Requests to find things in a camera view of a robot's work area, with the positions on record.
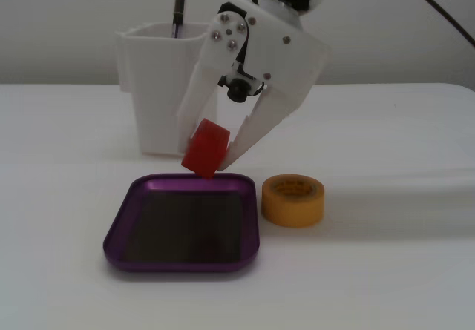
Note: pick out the white gripper, black motor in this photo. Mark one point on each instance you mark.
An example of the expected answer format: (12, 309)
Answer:
(285, 53)

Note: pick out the white plastic container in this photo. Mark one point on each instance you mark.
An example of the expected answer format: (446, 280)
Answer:
(156, 85)

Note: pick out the yellow tape roll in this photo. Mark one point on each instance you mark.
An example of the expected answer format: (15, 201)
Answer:
(293, 211)

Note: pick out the red cube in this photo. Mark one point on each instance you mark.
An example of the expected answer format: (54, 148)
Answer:
(206, 148)

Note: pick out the purple metal tray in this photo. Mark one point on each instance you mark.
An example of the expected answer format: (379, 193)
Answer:
(185, 226)

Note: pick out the small black gripper camera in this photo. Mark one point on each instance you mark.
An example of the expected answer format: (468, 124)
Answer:
(236, 89)

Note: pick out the black ballpoint pen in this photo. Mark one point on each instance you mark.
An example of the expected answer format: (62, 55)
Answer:
(179, 11)

